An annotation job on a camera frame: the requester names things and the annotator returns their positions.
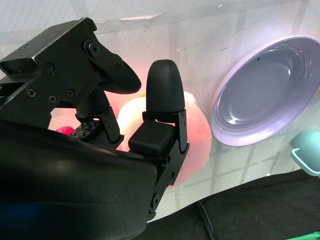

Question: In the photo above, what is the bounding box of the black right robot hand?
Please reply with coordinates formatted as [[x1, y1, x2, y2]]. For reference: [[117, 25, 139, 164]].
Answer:
[[0, 16, 191, 240]]

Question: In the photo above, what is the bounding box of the pink plush pig doll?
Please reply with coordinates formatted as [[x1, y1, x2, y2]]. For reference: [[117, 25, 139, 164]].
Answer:
[[47, 91, 213, 187]]

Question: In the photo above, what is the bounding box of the lilac round plate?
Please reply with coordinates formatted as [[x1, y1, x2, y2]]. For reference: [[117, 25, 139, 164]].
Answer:
[[210, 35, 320, 147]]

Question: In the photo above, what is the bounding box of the light teal mug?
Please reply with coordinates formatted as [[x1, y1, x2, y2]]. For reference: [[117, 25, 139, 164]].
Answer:
[[289, 128, 320, 179]]

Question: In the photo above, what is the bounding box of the green fabric patch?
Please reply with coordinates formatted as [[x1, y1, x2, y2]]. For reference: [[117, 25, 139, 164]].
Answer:
[[291, 227, 320, 240]]

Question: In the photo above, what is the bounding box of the thin black cable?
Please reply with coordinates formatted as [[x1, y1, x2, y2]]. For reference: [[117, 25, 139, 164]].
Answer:
[[195, 199, 216, 240]]

